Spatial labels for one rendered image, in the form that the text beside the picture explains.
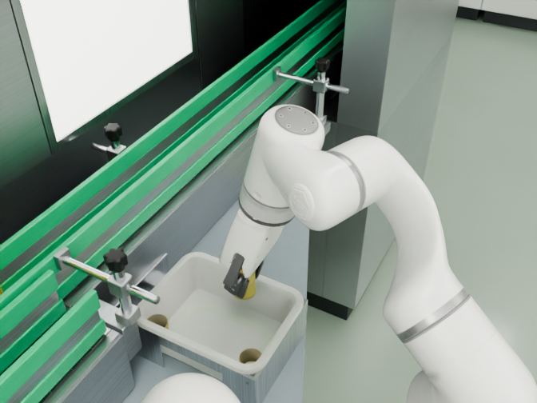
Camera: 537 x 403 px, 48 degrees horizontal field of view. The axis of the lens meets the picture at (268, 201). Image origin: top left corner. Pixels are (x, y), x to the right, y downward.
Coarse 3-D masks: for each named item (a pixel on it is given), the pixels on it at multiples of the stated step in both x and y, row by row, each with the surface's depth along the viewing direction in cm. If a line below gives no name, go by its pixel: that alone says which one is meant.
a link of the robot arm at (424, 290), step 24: (360, 144) 65; (384, 144) 66; (360, 168) 63; (384, 168) 65; (408, 168) 66; (384, 192) 66; (408, 192) 66; (408, 216) 66; (432, 216) 64; (408, 240) 66; (432, 240) 62; (408, 264) 63; (432, 264) 60; (408, 288) 59; (432, 288) 58; (456, 288) 59; (384, 312) 61; (408, 312) 58; (432, 312) 57; (408, 336) 59
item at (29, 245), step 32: (320, 0) 158; (288, 32) 145; (256, 64) 135; (224, 96) 127; (160, 128) 109; (192, 128) 119; (128, 160) 103; (160, 160) 112; (96, 192) 98; (32, 224) 87; (64, 224) 94; (0, 256) 83; (32, 256) 90
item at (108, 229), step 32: (320, 32) 143; (288, 64) 132; (256, 96) 123; (224, 128) 115; (192, 160) 108; (128, 192) 93; (160, 192) 102; (96, 224) 88; (128, 224) 96; (96, 256) 91; (64, 288) 86
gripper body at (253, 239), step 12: (240, 204) 74; (240, 216) 73; (240, 228) 73; (252, 228) 72; (264, 228) 72; (276, 228) 75; (228, 240) 75; (240, 240) 74; (252, 240) 73; (264, 240) 73; (276, 240) 83; (228, 252) 76; (240, 252) 75; (252, 252) 74; (264, 252) 76; (252, 264) 76
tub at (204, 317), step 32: (192, 256) 100; (160, 288) 94; (192, 288) 103; (224, 288) 101; (256, 288) 97; (288, 288) 94; (192, 320) 98; (224, 320) 98; (256, 320) 98; (288, 320) 89; (224, 352) 93
